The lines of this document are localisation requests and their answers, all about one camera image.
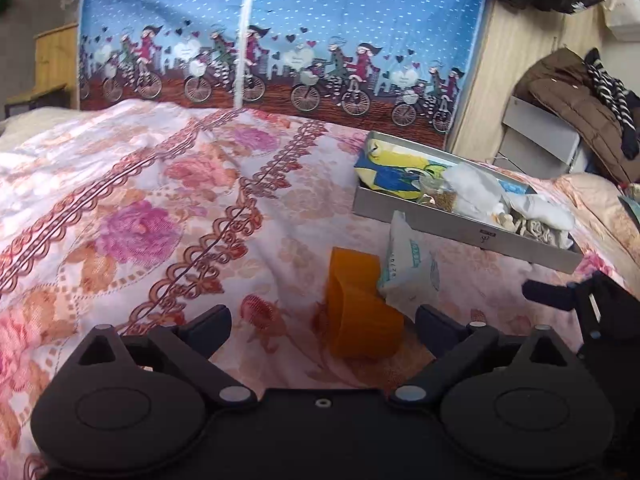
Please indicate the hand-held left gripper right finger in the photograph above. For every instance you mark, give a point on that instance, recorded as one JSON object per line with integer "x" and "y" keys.
{"x": 440, "y": 327}

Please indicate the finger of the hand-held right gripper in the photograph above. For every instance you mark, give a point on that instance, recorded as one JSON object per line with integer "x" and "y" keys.
{"x": 547, "y": 294}

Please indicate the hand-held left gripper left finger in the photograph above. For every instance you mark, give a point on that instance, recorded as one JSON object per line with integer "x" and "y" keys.
{"x": 210, "y": 326}

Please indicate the small grey white cloth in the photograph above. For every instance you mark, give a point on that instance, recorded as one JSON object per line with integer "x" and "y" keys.
{"x": 545, "y": 212}

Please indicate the grey cardboard box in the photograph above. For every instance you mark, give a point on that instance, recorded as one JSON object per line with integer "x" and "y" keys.
{"x": 450, "y": 232}

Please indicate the white cartoon towel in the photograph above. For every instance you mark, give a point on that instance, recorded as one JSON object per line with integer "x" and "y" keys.
{"x": 475, "y": 187}

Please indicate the beige patterned cloth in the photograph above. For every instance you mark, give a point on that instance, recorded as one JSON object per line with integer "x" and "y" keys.
{"x": 537, "y": 232}

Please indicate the peach quilt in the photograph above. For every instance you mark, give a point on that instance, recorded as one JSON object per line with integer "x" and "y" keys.
{"x": 600, "y": 200}

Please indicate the pink floral blanket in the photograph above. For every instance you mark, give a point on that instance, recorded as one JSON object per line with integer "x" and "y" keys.
{"x": 125, "y": 220}

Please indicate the blue yellow green towel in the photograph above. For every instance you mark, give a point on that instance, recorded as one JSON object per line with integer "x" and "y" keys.
{"x": 390, "y": 172}

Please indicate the brown padded jacket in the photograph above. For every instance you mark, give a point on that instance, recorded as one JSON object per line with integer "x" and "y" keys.
{"x": 565, "y": 95}

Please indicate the black white striped garment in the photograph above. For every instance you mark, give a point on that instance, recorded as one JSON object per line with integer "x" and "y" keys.
{"x": 612, "y": 95}

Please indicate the light wooden wardrobe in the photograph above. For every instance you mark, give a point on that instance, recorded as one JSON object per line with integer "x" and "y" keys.
{"x": 510, "y": 50}

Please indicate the cream pillow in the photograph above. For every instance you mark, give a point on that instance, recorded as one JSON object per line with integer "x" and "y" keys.
{"x": 30, "y": 119}

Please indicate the white paper bag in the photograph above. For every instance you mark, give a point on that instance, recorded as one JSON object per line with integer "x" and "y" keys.
{"x": 625, "y": 15}

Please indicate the small wooden cabinet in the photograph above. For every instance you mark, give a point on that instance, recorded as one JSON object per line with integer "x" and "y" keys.
{"x": 55, "y": 60}

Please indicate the blue printed bicycle curtain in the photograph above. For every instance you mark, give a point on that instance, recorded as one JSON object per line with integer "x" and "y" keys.
{"x": 325, "y": 0}

